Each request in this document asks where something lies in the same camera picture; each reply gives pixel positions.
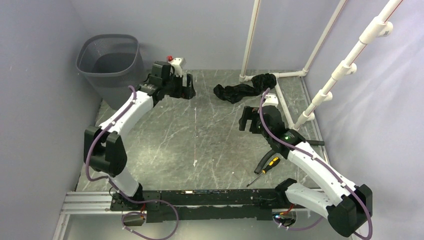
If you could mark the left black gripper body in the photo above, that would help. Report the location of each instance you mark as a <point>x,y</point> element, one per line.
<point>174,86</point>

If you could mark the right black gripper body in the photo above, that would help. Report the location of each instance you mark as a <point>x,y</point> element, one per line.
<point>261,129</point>

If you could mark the black trash bag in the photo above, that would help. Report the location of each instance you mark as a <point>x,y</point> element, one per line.
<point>234,94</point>

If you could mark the grey mesh trash bin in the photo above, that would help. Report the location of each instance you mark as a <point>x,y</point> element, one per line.
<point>111,63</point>

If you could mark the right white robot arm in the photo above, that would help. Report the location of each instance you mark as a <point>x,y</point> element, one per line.
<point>345,205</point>

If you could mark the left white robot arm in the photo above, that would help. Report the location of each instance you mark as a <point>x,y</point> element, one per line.
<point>105,156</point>

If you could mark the yellow black screwdriver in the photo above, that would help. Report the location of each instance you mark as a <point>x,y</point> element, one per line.
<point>275,161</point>

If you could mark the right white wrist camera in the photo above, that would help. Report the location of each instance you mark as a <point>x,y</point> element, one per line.
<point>270,99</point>

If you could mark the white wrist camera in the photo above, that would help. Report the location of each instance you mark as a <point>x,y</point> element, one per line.
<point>177,63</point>
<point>270,99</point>

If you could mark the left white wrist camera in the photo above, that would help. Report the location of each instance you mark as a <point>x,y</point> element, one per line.
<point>177,63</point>

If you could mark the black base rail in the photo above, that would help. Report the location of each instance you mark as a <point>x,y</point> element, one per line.
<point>212,204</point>

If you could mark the white PVC pipe frame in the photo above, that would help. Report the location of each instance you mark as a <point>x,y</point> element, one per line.
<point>370,98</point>

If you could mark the aluminium extrusion rail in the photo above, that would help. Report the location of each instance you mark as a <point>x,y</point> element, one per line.
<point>87,203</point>

